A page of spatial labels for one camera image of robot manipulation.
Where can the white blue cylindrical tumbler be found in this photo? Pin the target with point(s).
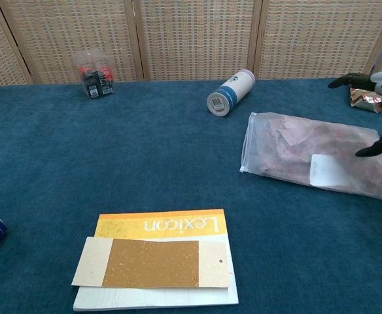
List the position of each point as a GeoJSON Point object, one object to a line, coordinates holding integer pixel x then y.
{"type": "Point", "coordinates": [232, 91]}

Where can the clear plastic box black items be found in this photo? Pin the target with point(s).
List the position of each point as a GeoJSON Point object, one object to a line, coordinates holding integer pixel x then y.
{"type": "Point", "coordinates": [94, 76]}

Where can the yellow Lexicon notepad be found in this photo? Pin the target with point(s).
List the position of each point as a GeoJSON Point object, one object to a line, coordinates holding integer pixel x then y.
{"type": "Point", "coordinates": [165, 225]}

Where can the pink cloth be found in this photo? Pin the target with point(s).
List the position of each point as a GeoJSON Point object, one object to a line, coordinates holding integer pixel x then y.
{"type": "Point", "coordinates": [295, 144]}

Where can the brown sandpaper cardboard card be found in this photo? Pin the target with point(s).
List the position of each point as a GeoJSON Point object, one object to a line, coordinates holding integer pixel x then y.
{"type": "Point", "coordinates": [151, 263]}

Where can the transparent plastic zip bag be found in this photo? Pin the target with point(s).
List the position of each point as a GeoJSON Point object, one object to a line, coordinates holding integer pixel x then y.
{"type": "Point", "coordinates": [325, 153]}

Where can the gold foil snack packet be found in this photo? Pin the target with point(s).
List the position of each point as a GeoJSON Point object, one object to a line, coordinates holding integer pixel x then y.
{"type": "Point", "coordinates": [366, 99]}

